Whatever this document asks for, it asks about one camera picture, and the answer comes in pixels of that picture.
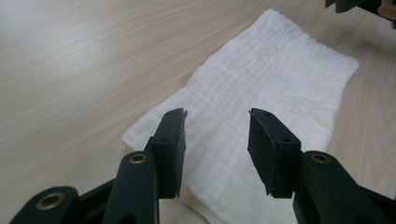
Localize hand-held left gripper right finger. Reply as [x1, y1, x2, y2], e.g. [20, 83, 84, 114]
[247, 107, 303, 199]

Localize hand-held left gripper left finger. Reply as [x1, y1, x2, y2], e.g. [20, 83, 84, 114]
[144, 107, 188, 200]

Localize white cloth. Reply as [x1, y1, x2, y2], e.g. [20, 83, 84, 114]
[120, 8, 361, 224]

